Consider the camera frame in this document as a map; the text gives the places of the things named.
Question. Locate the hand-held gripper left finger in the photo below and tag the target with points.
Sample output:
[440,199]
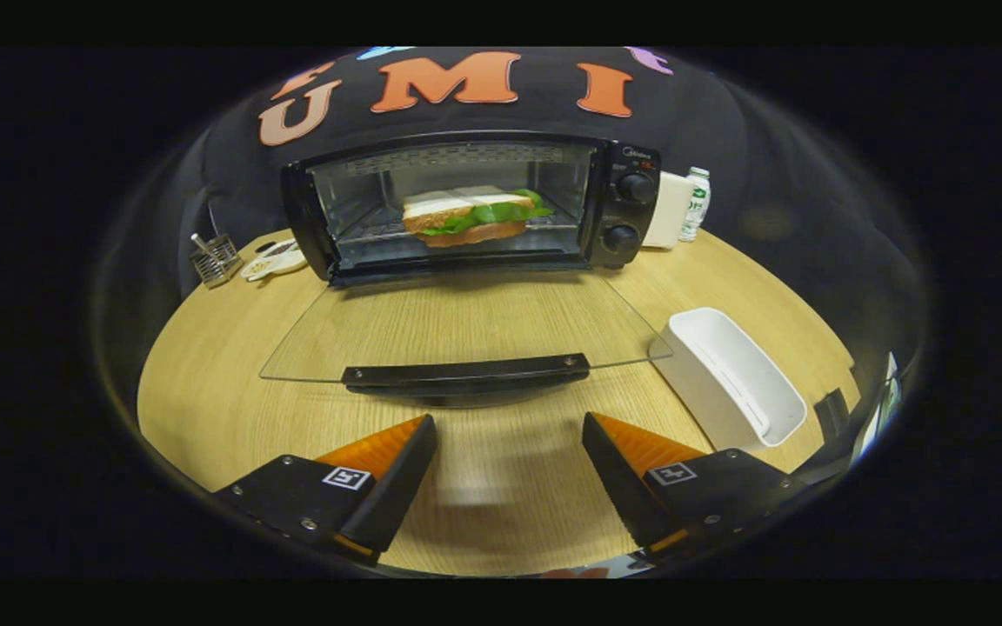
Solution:
[397,491]

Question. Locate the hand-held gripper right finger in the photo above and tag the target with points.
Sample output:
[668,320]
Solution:
[618,482]

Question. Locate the black toaster oven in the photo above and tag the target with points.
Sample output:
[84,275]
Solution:
[631,213]

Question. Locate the lettuce sandwich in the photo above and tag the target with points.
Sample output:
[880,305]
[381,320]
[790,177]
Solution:
[466,217]

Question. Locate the white pop-up toaster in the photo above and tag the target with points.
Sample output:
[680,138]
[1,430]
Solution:
[666,213]

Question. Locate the white plastic tray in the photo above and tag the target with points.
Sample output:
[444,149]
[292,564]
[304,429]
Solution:
[727,365]

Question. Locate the white divided snack dish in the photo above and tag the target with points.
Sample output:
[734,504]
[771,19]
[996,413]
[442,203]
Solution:
[279,263]

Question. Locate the small white bottle green label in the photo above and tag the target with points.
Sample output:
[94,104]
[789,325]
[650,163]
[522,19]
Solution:
[694,209]

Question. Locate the metal mesh utensil holder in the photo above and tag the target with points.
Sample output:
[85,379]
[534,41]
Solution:
[218,261]

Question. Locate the metal utensil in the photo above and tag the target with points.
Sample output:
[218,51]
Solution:
[198,241]

